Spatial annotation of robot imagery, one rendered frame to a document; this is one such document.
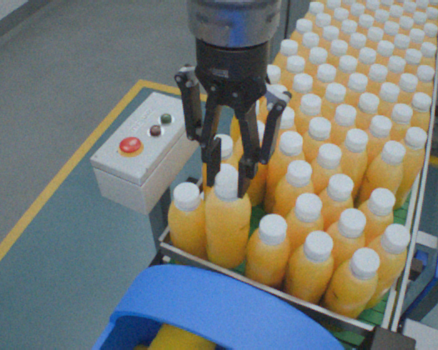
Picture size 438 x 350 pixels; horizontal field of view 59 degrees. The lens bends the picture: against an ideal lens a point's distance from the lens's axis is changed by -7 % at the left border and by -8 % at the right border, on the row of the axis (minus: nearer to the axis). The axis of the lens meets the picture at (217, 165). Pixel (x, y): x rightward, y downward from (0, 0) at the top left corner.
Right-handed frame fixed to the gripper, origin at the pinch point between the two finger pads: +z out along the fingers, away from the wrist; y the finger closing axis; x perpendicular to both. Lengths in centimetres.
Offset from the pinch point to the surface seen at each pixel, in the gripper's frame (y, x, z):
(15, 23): -273, 169, 113
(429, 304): 46, 24, 53
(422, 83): 25, 53, 11
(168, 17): -157, 230, 117
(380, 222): 22.2, 10.0, 11.7
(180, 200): -7.0, -1.7, 8.5
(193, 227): -4.7, -2.2, 13.7
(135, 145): -18.3, 3.7, 6.5
